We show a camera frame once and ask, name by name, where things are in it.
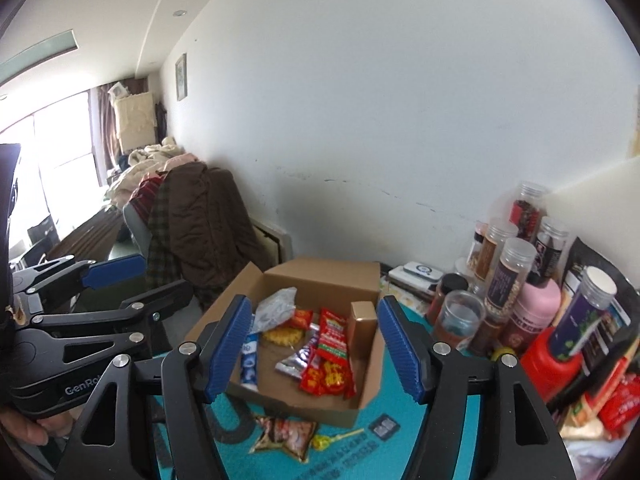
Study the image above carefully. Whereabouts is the red yellow snack packet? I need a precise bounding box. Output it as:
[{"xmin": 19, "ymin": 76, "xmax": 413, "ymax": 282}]
[{"xmin": 299, "ymin": 355, "xmax": 357, "ymax": 400}]

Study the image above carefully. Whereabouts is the white foam board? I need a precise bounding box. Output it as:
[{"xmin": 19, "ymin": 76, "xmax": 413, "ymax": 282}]
[{"xmin": 542, "ymin": 155, "xmax": 640, "ymax": 271}]

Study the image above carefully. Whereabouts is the yellow ring snack packet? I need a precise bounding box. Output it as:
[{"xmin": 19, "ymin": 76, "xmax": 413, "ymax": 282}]
[{"xmin": 262, "ymin": 327, "xmax": 306, "ymax": 348}]

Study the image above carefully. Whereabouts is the plaid garment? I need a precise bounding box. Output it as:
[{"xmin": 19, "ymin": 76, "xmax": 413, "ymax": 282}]
[{"xmin": 145, "ymin": 187, "xmax": 173, "ymax": 288}]

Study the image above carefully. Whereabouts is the grey chair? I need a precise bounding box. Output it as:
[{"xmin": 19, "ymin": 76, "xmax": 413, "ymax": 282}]
[{"xmin": 122, "ymin": 202, "xmax": 151, "ymax": 256}]

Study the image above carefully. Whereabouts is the white printed snack packet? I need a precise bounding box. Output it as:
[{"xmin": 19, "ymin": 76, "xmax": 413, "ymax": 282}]
[{"xmin": 255, "ymin": 287, "xmax": 298, "ymax": 333}]

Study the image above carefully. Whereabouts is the pink bottle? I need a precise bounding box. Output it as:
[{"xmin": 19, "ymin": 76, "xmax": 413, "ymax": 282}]
[{"xmin": 502, "ymin": 277, "xmax": 562, "ymax": 356}]

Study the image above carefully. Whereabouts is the cream quilted board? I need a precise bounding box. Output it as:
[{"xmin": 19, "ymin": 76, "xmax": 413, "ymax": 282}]
[{"xmin": 111, "ymin": 91, "xmax": 157, "ymax": 153}]

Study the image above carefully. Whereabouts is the red striped garment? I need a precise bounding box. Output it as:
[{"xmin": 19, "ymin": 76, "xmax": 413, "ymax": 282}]
[{"xmin": 135, "ymin": 175, "xmax": 166, "ymax": 211}]

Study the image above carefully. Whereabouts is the white flat device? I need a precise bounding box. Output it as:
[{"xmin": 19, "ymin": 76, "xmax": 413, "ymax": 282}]
[{"xmin": 387, "ymin": 261, "xmax": 443, "ymax": 293}]

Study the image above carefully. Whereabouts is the yellow lollipop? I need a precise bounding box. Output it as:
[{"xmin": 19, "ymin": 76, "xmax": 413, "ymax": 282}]
[{"xmin": 312, "ymin": 429, "xmax": 366, "ymax": 451}]

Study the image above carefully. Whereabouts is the group of clear plastic jars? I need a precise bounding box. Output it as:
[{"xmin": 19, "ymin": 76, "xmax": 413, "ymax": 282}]
[{"xmin": 425, "ymin": 182, "xmax": 618, "ymax": 361}]

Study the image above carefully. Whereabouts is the orange red packet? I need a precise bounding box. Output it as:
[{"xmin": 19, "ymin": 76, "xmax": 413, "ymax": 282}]
[{"xmin": 560, "ymin": 360, "xmax": 631, "ymax": 428}]

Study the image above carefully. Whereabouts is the brown curtain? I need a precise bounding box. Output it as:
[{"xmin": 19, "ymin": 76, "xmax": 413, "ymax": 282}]
[{"xmin": 89, "ymin": 82, "xmax": 118, "ymax": 186}]

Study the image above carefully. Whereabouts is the brown quilted jacket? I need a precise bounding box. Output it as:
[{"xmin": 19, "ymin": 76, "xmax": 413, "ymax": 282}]
[{"xmin": 165, "ymin": 161, "xmax": 266, "ymax": 311}]

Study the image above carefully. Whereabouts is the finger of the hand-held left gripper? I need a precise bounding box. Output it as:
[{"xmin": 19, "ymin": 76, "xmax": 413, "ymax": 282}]
[
  {"xmin": 15, "ymin": 281, "xmax": 194, "ymax": 391},
  {"xmin": 11, "ymin": 254, "xmax": 149, "ymax": 311}
]

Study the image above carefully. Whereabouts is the red white snack packet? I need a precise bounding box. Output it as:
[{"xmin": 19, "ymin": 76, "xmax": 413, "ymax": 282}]
[{"xmin": 316, "ymin": 308, "xmax": 351, "ymax": 361}]

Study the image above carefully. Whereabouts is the red plastic bottle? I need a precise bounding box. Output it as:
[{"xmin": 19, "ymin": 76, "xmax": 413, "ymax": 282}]
[{"xmin": 520, "ymin": 327, "xmax": 586, "ymax": 403}]

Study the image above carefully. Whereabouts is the gold box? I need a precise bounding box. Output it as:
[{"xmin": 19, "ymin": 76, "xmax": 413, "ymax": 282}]
[{"xmin": 347, "ymin": 301, "xmax": 378, "ymax": 358}]

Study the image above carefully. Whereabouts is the small black tag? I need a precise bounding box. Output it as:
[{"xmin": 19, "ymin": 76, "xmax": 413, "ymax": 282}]
[{"xmin": 368, "ymin": 414, "xmax": 401, "ymax": 441}]

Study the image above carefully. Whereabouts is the bright window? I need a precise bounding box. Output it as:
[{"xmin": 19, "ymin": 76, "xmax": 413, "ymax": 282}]
[{"xmin": 0, "ymin": 92, "xmax": 96, "ymax": 256}]

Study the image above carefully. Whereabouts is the pile of beige bedding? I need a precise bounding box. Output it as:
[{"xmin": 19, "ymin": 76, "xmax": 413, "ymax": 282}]
[{"xmin": 107, "ymin": 136, "xmax": 196, "ymax": 206}]

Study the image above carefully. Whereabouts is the grey ceiling panel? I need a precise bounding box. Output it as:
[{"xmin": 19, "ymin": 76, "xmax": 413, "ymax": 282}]
[{"xmin": 0, "ymin": 30, "xmax": 78, "ymax": 86}]

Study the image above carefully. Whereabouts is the cardboard box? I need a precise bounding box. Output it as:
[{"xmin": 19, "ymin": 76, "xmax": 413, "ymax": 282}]
[{"xmin": 182, "ymin": 258, "xmax": 386, "ymax": 428}]

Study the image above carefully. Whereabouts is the teal bubble mat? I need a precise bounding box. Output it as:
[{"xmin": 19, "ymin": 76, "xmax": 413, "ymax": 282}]
[{"xmin": 150, "ymin": 305, "xmax": 501, "ymax": 480}]

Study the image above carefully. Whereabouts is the black monitor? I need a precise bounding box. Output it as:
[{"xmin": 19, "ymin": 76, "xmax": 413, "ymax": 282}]
[{"xmin": 27, "ymin": 215, "xmax": 61, "ymax": 248}]

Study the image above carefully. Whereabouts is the black stand-up pouch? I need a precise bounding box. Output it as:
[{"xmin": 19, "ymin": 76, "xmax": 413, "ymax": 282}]
[{"xmin": 560, "ymin": 237, "xmax": 640, "ymax": 361}]

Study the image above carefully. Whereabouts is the blue candy tube white cap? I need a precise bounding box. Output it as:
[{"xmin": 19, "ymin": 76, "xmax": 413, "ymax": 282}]
[{"xmin": 240, "ymin": 332, "xmax": 261, "ymax": 393}]

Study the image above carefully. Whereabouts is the person's left hand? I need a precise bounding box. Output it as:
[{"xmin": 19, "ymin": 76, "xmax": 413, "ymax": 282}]
[{"xmin": 0, "ymin": 407, "xmax": 83, "ymax": 446}]

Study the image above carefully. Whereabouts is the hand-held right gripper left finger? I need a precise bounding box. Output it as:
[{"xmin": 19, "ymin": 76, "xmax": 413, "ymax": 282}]
[{"xmin": 55, "ymin": 295, "xmax": 253, "ymax": 480}]

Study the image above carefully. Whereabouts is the gold red candy bag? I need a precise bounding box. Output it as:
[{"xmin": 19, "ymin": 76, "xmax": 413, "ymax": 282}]
[{"xmin": 248, "ymin": 415, "xmax": 318, "ymax": 462}]

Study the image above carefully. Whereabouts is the silver purple snack packet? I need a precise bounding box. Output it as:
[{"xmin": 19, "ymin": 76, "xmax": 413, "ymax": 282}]
[{"xmin": 275, "ymin": 332, "xmax": 321, "ymax": 380}]

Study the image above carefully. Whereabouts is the leaning white picture frame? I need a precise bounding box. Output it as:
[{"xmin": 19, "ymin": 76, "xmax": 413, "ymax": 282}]
[{"xmin": 252, "ymin": 220, "xmax": 293, "ymax": 266}]

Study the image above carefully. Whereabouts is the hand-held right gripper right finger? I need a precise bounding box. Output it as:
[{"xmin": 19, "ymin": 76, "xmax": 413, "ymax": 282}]
[{"xmin": 376, "ymin": 295, "xmax": 576, "ymax": 480}]

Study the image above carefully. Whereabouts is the red snack bag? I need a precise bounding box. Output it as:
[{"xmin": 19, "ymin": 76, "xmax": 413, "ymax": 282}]
[{"xmin": 597, "ymin": 375, "xmax": 640, "ymax": 441}]

